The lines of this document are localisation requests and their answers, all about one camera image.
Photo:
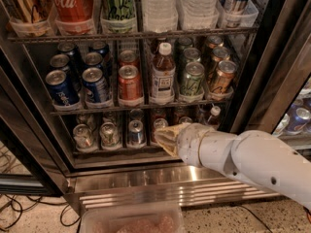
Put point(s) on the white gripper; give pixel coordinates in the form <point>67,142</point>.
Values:
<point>189,145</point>

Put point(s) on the green white 7up can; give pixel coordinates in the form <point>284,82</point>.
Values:
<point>110,137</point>

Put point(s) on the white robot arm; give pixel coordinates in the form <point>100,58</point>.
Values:
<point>253,157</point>

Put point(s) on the red can bottom front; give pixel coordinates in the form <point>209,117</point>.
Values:
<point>158,124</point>

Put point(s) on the orange can bottom front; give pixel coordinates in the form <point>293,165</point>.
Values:
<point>185,119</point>

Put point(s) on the red can bottom rear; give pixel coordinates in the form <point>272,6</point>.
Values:
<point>158,113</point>

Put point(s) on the orange can bottom rear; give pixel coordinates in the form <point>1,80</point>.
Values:
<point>180,112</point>

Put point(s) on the blue silver can bottom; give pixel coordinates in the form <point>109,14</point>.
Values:
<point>136,133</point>

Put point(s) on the dark can bottom rear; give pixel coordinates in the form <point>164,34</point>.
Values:
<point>136,114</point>

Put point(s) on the tea bottle bottom shelf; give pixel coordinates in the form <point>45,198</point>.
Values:
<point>209,116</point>

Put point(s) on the green lacroix can front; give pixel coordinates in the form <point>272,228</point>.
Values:
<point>192,79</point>

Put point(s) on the red soda can front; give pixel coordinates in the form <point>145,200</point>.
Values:
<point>129,83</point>

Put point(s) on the red soda can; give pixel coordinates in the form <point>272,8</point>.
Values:
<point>129,57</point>
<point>129,83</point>

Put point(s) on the orange lacroix can front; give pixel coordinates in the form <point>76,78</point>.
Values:
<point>222,77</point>

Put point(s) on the orange lacroix can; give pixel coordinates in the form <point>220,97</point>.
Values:
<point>218,54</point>
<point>213,41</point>
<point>222,77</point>

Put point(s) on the silver can bottom left rear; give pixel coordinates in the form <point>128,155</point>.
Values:
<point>87,119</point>

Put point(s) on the green lacroix can middle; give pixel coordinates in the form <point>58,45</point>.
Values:
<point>191,55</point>

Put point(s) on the red soda can rear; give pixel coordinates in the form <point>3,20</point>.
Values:
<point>129,57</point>

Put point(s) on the blue pepsi can front right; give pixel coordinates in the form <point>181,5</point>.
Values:
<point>96,86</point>

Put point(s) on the blue pepsi can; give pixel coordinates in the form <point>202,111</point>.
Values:
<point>61,89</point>
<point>62,62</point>
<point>103,49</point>
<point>95,59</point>
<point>72,50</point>
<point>96,86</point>

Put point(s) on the green lacroix can rear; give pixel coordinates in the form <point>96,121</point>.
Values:
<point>183,43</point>

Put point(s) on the orange lacroix can middle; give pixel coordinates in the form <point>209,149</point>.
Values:
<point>218,54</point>

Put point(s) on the orange lacroix can rear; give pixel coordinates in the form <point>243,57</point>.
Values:
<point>213,41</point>

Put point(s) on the blue pepsi can middle right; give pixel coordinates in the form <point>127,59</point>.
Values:
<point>95,59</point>

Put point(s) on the fridge glass door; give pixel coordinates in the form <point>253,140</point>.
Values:
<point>276,67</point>

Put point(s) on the blue pepsi can front left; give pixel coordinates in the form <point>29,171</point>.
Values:
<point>61,89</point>

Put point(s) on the blue pepsi can rear right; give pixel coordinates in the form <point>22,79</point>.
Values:
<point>103,49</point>

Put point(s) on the blue can behind glass door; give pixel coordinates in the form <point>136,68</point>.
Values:
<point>298,119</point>

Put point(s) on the blue pepsi can middle left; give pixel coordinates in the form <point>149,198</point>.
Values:
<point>62,62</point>

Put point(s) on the blue pepsi can rear left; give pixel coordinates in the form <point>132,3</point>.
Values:
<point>72,50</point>

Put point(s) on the green lacroix can top shelf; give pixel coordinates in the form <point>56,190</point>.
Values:
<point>118,9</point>

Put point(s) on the red coca cola can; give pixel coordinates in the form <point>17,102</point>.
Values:
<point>74,10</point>

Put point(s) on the brown tea bottle white cap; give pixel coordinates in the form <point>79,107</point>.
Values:
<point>163,71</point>

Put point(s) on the clear plastic bin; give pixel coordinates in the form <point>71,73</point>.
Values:
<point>157,217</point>

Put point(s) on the clear water bottle left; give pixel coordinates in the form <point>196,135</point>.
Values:
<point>159,15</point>

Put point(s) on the clear water bottle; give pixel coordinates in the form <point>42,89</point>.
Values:
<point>159,15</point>
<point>197,14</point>

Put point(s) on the clear water bottle right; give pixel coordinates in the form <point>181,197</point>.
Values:
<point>197,14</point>

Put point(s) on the middle wire shelf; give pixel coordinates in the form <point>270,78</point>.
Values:
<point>143,107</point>

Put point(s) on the wire shelf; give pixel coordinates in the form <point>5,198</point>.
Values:
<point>13,37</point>
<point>143,107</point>

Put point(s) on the top wire shelf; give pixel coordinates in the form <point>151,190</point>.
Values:
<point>13,37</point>

